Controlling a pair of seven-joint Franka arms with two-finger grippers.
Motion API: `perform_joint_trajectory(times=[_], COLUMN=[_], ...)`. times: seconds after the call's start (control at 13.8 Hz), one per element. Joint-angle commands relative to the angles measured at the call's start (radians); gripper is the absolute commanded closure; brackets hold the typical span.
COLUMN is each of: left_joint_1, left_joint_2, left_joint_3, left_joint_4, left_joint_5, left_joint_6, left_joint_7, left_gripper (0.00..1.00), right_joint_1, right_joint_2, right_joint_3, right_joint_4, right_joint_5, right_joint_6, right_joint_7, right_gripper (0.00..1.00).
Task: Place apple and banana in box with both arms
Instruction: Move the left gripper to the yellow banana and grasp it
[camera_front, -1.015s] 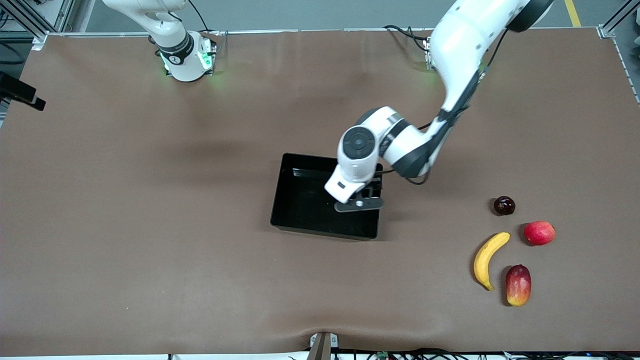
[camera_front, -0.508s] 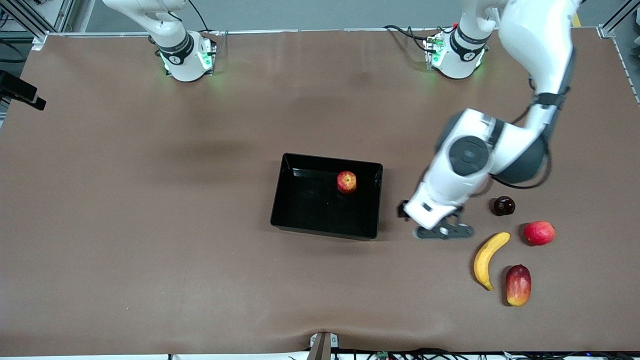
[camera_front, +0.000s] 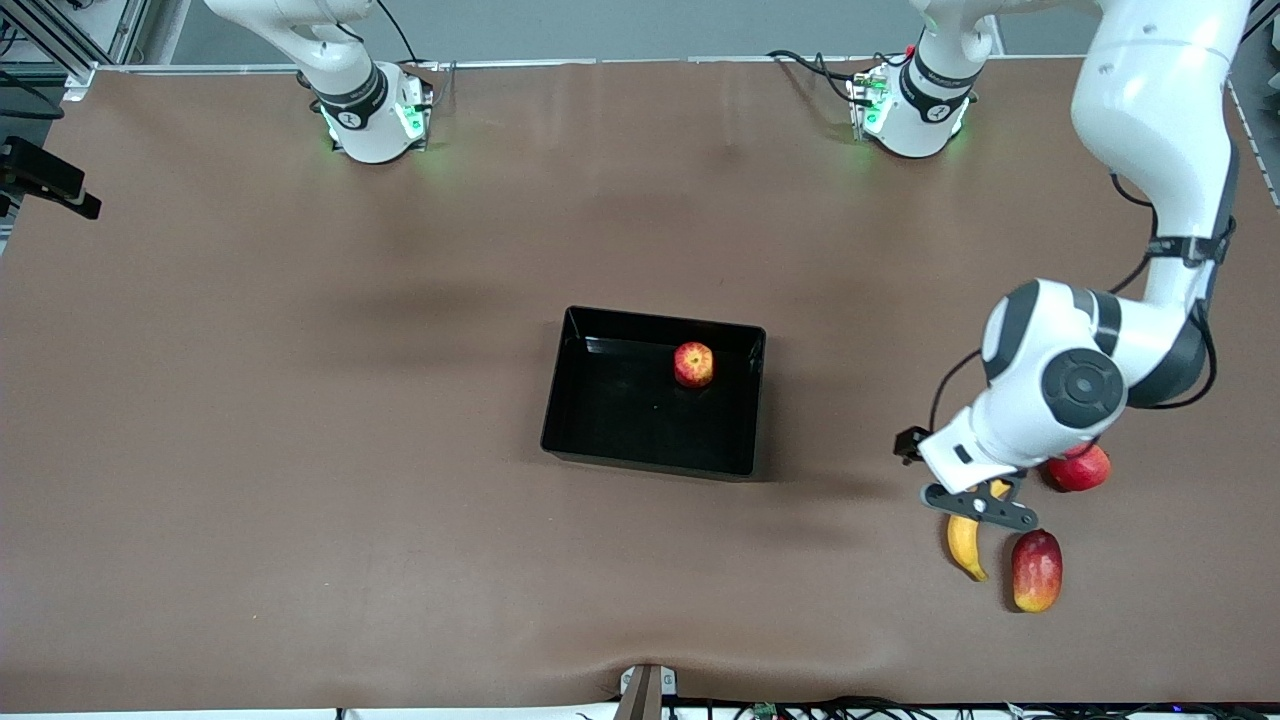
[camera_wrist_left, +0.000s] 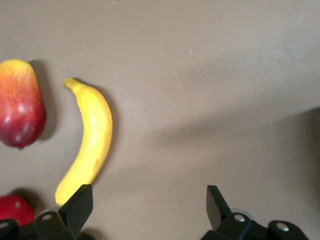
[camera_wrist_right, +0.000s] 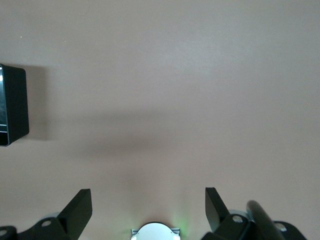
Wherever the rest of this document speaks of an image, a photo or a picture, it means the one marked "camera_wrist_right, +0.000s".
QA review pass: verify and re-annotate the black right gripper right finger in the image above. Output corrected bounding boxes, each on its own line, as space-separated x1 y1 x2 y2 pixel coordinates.
204 187 307 240

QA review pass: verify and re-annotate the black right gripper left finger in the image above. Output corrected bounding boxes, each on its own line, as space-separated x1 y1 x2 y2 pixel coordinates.
0 188 93 240

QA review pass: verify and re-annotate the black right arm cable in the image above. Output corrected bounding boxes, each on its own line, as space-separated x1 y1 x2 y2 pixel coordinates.
245 199 285 240

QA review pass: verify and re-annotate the black plastic box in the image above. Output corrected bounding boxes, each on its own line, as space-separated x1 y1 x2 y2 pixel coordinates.
0 63 30 148

